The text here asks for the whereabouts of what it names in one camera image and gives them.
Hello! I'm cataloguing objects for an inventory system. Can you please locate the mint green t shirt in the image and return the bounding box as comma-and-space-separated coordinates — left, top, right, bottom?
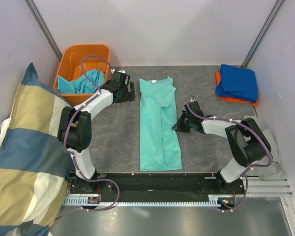
139, 77, 182, 171

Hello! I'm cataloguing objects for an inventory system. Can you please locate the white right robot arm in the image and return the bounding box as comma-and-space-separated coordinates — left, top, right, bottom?
172, 101, 273, 194

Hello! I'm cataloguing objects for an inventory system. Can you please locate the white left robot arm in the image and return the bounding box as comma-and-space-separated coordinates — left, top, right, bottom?
57, 70, 136, 193

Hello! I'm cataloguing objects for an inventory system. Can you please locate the light blue t shirt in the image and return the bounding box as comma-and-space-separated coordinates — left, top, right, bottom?
57, 69, 105, 94

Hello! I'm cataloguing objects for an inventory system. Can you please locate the folded orange t shirt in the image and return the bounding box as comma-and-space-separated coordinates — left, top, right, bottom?
215, 71, 258, 108

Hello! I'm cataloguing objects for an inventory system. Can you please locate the orange plastic basket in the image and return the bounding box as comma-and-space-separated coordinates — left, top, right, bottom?
53, 43, 113, 106

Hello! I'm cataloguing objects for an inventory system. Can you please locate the folded blue t shirt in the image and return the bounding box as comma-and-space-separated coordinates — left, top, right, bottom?
216, 64, 258, 104

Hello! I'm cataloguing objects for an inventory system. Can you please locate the grey cloth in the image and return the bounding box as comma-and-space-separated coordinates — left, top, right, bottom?
244, 116, 287, 180

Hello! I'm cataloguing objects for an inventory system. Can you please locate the striped blue beige pillow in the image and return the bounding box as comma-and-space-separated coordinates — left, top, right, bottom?
0, 64, 72, 236

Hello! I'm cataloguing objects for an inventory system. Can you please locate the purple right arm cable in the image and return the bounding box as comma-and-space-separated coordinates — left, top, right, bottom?
186, 95, 273, 213

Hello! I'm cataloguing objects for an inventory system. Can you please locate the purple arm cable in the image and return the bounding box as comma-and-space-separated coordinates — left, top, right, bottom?
186, 95, 273, 213
55, 55, 120, 221

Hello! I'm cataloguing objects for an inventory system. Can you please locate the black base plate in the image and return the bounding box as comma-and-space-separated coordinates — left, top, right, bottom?
70, 173, 244, 202

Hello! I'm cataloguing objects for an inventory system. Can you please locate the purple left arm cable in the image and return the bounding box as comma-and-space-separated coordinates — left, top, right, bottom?
55, 55, 120, 221

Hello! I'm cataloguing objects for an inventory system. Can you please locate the white slotted cable duct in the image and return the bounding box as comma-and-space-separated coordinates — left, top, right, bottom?
62, 195, 233, 208

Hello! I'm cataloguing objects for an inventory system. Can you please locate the left aluminium corner post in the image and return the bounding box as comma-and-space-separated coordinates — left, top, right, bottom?
24, 0, 62, 62

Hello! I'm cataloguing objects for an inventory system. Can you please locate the aluminium corner post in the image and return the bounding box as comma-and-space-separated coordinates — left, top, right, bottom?
240, 0, 286, 68
24, 0, 62, 62

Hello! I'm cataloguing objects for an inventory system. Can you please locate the right aluminium corner post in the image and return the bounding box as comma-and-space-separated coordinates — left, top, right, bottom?
240, 0, 286, 68

